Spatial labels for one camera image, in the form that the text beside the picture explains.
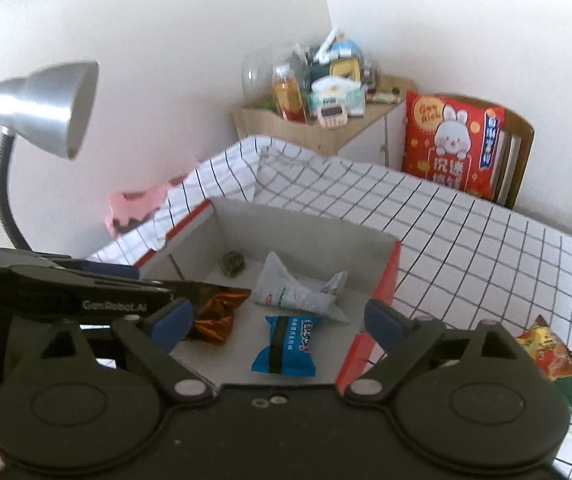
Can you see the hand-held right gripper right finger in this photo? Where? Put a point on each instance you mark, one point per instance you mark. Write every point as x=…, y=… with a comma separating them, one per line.
x=381, y=322

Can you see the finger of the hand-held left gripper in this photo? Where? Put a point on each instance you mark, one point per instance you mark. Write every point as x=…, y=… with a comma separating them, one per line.
x=191, y=292
x=111, y=269

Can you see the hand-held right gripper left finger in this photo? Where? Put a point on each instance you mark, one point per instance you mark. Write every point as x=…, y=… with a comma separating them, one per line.
x=173, y=320

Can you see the orange brown snack packet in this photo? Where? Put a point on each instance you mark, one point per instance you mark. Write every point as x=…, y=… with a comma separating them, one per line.
x=213, y=321

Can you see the small dark olive snack packet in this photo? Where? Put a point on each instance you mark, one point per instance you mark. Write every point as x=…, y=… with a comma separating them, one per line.
x=232, y=263

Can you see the white snack packet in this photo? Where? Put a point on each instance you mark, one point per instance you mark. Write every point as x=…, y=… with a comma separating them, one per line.
x=286, y=290

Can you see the blue snack packet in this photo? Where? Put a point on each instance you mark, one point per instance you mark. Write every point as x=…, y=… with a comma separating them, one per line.
x=286, y=347

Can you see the red cardboard box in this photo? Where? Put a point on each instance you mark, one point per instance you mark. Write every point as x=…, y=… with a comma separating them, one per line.
x=306, y=235

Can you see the red and yellow snack packet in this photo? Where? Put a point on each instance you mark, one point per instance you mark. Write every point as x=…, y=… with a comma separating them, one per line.
x=548, y=355

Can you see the pink printed cushion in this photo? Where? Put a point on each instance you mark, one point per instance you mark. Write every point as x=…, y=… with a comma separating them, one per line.
x=131, y=205

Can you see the white checked tablecloth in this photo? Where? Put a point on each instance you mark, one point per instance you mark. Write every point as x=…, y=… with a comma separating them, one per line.
x=466, y=260

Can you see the red rabbit cushion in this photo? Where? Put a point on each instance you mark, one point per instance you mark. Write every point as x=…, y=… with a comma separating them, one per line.
x=446, y=160

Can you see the silver desk lamp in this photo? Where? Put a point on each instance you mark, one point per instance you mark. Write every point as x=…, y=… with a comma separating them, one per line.
x=41, y=105

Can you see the wooden side cabinet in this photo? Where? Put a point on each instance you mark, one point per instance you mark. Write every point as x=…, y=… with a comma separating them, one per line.
x=286, y=132

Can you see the white digital timer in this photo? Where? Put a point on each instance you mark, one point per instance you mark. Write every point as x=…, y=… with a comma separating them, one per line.
x=333, y=116

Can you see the orange drink bottle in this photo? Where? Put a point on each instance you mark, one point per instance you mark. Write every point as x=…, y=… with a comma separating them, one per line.
x=288, y=95

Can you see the wooden chair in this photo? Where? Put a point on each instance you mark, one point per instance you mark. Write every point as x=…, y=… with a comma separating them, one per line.
x=518, y=140

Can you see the clear glass jar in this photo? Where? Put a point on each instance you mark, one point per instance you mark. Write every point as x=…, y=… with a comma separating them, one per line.
x=258, y=72

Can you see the pale green tissue pack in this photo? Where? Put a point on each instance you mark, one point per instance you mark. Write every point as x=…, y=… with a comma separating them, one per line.
x=338, y=92

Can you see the teal and yellow pouch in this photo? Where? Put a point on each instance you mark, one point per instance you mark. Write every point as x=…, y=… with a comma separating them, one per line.
x=346, y=67

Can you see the white tube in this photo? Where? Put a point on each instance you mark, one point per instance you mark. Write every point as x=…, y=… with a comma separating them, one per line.
x=327, y=42

